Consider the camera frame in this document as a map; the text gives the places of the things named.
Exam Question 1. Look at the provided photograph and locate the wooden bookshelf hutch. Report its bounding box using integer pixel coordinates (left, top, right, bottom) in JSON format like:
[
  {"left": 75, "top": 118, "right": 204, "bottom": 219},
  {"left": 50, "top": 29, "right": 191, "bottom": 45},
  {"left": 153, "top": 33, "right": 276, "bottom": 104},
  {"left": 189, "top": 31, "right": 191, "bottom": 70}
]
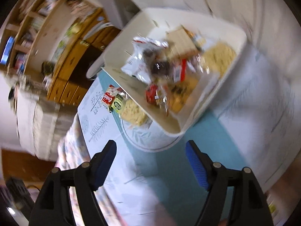
[{"left": 1, "top": 0, "right": 99, "bottom": 75}]

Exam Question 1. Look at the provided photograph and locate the white plastic storage bin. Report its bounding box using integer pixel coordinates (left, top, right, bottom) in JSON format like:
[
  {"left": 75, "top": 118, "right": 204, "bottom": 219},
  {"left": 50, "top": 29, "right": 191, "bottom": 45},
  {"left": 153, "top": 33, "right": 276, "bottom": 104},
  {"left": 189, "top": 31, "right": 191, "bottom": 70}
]
[{"left": 103, "top": 8, "right": 247, "bottom": 136}]

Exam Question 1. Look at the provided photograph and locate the wooden desk with drawers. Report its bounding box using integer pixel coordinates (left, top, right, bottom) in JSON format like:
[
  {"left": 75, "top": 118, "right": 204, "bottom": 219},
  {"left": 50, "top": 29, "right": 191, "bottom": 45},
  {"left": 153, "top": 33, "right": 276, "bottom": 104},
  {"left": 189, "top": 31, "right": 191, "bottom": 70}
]
[{"left": 47, "top": 8, "right": 120, "bottom": 106}]

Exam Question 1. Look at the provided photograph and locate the grey office chair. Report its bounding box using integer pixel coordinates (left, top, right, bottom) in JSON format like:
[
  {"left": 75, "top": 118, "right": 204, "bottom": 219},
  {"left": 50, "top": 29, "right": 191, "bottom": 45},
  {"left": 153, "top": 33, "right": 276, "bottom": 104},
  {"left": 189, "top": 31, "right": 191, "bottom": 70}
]
[{"left": 86, "top": 21, "right": 114, "bottom": 80}]

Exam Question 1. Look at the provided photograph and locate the yellow egg yolk snack packet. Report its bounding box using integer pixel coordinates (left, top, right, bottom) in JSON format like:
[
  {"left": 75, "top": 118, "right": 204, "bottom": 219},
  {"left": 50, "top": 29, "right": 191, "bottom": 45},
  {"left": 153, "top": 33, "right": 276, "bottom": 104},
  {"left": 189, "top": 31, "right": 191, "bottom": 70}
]
[{"left": 168, "top": 76, "right": 199, "bottom": 113}]

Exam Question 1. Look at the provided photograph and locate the dark chocolate cookie packet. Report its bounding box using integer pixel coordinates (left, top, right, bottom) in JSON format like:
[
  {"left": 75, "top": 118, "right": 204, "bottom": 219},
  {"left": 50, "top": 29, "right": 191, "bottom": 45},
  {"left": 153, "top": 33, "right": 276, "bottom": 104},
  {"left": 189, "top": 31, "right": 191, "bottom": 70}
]
[{"left": 150, "top": 59, "right": 187, "bottom": 83}]

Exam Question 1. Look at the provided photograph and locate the red wrapped candy packet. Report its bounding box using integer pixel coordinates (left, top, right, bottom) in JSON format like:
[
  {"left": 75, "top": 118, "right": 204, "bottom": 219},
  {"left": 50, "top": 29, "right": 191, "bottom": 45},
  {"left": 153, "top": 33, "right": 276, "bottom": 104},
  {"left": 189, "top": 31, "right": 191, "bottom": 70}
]
[{"left": 145, "top": 84, "right": 158, "bottom": 105}]

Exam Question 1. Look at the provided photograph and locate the red white wafer packet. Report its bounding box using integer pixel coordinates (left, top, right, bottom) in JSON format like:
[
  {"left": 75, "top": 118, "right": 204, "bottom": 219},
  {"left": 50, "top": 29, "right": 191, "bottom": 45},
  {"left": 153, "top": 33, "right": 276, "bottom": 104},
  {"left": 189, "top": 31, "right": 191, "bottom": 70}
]
[{"left": 101, "top": 85, "right": 122, "bottom": 112}]

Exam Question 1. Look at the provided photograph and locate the floral bed sheet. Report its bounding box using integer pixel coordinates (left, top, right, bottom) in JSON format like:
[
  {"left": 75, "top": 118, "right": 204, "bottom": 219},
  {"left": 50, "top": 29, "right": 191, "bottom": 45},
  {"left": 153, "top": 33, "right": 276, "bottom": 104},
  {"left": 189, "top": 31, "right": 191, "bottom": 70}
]
[{"left": 56, "top": 45, "right": 300, "bottom": 225}]

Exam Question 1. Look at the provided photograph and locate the pale cookie clear packet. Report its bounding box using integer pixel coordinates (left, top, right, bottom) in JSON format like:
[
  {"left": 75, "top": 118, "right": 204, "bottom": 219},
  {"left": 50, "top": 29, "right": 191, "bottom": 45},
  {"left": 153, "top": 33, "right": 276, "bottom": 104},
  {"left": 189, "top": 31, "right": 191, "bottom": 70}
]
[{"left": 119, "top": 98, "right": 151, "bottom": 127}]

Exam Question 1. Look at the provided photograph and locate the grey foil snack packet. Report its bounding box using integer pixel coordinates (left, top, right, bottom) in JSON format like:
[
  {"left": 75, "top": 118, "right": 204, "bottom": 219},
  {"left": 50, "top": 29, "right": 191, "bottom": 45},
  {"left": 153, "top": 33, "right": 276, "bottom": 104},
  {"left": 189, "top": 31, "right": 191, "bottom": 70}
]
[{"left": 121, "top": 36, "right": 169, "bottom": 84}]

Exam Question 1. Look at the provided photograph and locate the beige soda cracker packet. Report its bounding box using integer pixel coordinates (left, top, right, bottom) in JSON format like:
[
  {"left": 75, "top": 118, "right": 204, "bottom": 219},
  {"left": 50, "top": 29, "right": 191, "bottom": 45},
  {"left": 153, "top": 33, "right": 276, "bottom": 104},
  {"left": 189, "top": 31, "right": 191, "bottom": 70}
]
[{"left": 165, "top": 26, "right": 198, "bottom": 60}]

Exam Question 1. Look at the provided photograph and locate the brown wooden door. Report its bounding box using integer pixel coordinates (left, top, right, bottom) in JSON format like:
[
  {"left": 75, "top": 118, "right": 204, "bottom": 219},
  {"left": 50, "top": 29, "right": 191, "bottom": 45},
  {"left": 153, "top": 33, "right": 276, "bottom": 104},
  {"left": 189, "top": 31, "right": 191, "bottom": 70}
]
[{"left": 1, "top": 150, "right": 56, "bottom": 189}]

